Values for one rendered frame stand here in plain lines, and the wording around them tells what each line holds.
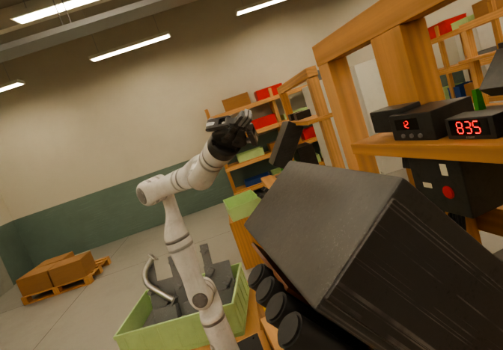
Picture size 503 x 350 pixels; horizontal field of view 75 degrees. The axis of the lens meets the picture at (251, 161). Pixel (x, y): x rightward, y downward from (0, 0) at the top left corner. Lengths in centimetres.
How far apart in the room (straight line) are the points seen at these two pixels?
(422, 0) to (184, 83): 713
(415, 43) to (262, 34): 715
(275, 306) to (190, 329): 134
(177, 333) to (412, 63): 149
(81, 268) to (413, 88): 580
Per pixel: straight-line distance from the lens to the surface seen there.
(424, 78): 108
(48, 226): 905
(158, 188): 108
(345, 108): 143
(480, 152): 81
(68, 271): 636
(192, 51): 799
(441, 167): 92
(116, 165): 820
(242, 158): 727
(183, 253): 121
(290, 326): 38
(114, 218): 845
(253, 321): 178
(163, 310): 197
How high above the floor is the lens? 174
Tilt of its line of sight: 7 degrees down
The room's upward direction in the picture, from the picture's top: 19 degrees counter-clockwise
